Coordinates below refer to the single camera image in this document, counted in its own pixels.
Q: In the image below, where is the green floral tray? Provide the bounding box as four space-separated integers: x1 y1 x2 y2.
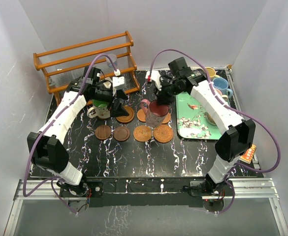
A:
176 93 222 140

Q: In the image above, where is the pale pink mug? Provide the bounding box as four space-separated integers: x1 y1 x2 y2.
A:
215 89 228 102

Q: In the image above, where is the clear plastic cup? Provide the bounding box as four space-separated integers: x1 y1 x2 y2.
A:
106 54 118 67

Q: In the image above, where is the woven rattan coaster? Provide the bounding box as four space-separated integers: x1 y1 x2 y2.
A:
133 125 152 142
153 124 174 143

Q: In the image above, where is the colourful card box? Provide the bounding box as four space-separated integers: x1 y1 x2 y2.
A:
240 144 256 164

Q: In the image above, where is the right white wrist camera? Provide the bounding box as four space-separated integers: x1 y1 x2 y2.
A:
145 70 162 90

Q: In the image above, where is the light wood coaster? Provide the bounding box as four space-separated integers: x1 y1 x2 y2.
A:
136 109 146 122
162 113 171 124

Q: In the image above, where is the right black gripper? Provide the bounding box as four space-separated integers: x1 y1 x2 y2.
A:
153 79 185 105

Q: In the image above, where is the dark walnut coaster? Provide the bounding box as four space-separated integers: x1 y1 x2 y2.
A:
95 125 111 140
113 126 130 142

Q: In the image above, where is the blue mug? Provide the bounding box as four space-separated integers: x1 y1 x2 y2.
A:
212 77 233 98

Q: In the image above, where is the brown ringed wooden saucer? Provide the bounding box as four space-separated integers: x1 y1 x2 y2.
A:
116 106 134 123

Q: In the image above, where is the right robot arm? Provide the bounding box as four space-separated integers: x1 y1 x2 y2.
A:
147 57 256 195

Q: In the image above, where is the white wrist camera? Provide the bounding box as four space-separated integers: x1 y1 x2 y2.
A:
145 70 162 90
112 69 126 95

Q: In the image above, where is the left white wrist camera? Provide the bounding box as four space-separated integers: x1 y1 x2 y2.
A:
112 69 126 95

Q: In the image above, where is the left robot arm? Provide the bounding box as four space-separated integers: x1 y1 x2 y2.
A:
27 67 128 196

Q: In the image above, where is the orange wooden shelf rack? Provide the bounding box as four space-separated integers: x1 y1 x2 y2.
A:
33 30 140 105

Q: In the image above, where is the brown stoneware mug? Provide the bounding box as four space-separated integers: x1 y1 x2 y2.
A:
205 112 216 126

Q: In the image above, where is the green inside mug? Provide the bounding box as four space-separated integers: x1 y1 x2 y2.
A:
87 99 110 119

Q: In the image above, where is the pink halloween mug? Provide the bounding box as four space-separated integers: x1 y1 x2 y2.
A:
140 99 169 128

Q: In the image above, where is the yellow mug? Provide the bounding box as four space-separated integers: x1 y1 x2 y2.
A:
205 67 217 80

